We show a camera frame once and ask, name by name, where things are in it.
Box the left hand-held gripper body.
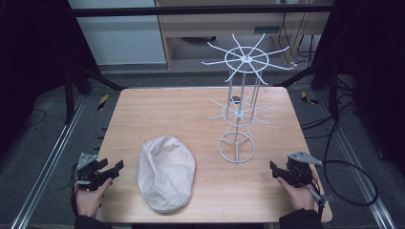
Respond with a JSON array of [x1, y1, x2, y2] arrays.
[[75, 153, 113, 192]]

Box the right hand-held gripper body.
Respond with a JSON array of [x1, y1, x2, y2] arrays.
[[284, 151, 324, 189]]

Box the white wire display rack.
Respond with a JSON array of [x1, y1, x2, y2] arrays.
[[201, 32, 295, 164]]

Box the white cap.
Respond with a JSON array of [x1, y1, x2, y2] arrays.
[[136, 135, 197, 214]]

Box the person's right hand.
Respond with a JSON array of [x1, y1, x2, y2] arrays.
[[276, 177, 317, 212]]

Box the person's left hand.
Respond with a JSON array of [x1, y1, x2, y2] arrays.
[[75, 177, 114, 219]]

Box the yellow black striped tape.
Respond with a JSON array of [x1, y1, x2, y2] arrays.
[[96, 93, 110, 112], [300, 91, 320, 106]]

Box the black metal stand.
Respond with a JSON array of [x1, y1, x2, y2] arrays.
[[62, 59, 126, 126], [274, 58, 340, 122]]

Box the white cabinet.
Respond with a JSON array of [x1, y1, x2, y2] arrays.
[[68, 0, 167, 67]]

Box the wooden desk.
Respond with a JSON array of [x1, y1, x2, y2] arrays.
[[155, 0, 333, 69]]

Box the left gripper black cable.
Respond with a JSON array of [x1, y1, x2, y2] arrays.
[[70, 162, 80, 218]]

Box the right gripper grey cable plug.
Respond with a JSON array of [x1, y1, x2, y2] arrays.
[[307, 187, 336, 208]]

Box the aluminium floor rail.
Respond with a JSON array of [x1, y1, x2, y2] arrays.
[[9, 94, 88, 229], [317, 91, 397, 229]]

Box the black looped floor cable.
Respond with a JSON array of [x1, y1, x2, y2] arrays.
[[322, 119, 380, 208]]

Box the thin black floor cable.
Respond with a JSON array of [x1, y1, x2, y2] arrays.
[[22, 108, 48, 129]]

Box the hanging black cables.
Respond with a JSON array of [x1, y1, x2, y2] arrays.
[[277, 11, 317, 66]]

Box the black horizontal frame bar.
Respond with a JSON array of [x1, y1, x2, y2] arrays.
[[71, 4, 334, 18]]

